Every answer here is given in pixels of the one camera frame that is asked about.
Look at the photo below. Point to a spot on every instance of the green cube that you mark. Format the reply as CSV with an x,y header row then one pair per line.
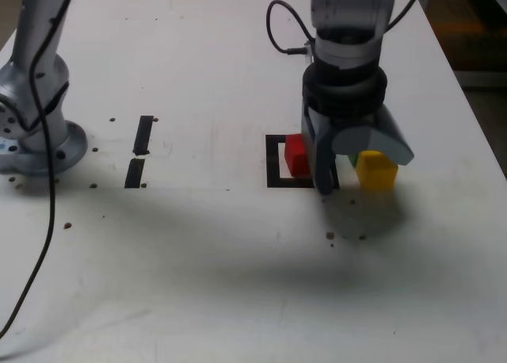
x,y
352,160

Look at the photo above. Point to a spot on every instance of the black tape square outline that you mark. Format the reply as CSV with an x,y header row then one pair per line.
x,y
273,161

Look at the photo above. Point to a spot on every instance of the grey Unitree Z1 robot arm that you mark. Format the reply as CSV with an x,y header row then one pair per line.
x,y
75,145

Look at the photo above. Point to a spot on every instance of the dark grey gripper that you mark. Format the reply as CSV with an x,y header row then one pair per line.
x,y
356,121

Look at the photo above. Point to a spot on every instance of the black tape strip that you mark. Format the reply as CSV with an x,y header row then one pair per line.
x,y
138,157

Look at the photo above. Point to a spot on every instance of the yellow cube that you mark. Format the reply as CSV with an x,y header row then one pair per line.
x,y
376,173

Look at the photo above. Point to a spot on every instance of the small white camera block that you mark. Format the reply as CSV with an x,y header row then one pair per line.
x,y
309,52

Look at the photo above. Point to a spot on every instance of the grey metal bar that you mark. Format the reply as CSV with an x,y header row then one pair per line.
x,y
483,79

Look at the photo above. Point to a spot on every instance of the red cube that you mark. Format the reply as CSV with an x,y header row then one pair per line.
x,y
295,157

